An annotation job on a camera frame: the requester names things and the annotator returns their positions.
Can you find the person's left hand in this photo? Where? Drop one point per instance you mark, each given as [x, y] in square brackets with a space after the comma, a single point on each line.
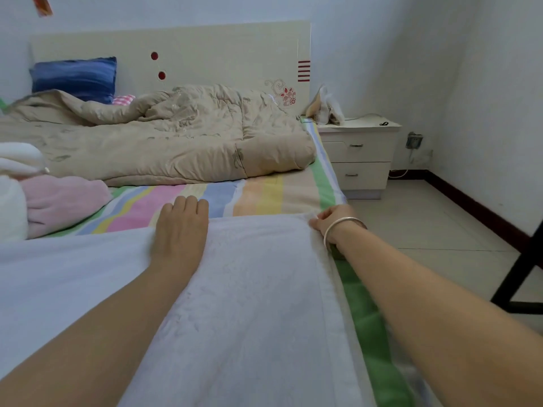
[180, 237]

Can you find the person's right hand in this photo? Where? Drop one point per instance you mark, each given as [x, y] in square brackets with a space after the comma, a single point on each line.
[335, 223]

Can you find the white towel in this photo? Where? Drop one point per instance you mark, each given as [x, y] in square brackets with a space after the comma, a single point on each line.
[237, 318]

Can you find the pink fleece blanket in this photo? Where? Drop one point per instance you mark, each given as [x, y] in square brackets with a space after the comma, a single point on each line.
[64, 203]

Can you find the cream fleece blanket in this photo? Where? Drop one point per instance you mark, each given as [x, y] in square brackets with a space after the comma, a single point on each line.
[13, 190]

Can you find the person's right forearm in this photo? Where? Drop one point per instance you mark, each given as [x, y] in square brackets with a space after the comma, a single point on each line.
[450, 318]

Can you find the person's left forearm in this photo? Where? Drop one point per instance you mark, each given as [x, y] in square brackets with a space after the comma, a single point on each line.
[85, 343]

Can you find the white nightstand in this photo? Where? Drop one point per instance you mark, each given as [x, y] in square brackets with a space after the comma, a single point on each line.
[361, 156]

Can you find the striped pastel bed sheet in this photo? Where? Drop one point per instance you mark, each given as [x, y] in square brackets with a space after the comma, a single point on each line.
[246, 195]

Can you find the beige quilt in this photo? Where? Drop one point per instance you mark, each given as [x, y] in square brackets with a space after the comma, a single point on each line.
[170, 135]

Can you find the cream plush toy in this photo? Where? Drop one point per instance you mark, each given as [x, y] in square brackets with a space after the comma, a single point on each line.
[324, 106]

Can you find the dark brown baseboard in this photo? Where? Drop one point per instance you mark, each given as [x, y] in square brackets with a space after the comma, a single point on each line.
[475, 203]

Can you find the pink patterned pillow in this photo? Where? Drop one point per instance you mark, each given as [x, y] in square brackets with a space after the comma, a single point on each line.
[124, 100]

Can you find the white headboard with red dots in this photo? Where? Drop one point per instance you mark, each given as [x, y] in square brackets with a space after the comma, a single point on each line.
[220, 55]

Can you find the blue pillow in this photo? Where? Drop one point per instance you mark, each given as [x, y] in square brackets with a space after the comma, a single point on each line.
[75, 78]

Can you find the black clothes rack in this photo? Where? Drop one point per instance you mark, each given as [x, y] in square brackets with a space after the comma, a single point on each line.
[522, 275]

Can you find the green bottle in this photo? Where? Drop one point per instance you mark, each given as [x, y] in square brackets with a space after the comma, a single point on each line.
[2, 106]

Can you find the black wall plug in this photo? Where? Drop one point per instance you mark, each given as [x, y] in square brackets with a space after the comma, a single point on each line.
[414, 140]

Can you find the red wall hanging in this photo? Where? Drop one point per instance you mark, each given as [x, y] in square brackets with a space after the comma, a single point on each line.
[42, 4]

